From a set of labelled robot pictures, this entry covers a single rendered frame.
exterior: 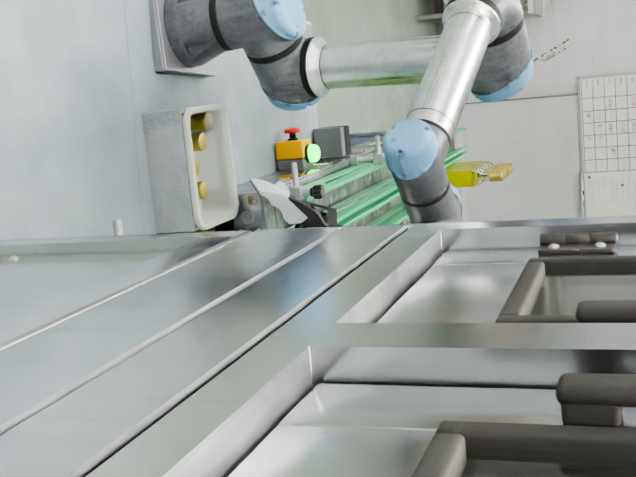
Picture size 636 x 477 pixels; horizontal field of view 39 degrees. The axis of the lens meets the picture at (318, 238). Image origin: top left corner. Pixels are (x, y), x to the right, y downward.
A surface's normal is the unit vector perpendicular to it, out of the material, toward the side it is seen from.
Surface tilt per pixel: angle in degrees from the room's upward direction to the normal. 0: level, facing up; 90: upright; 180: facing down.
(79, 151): 0
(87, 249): 90
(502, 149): 90
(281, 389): 0
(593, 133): 90
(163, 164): 90
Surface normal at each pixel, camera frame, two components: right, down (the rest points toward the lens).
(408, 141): -0.33, -0.64
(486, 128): -0.33, 0.19
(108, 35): 0.94, -0.04
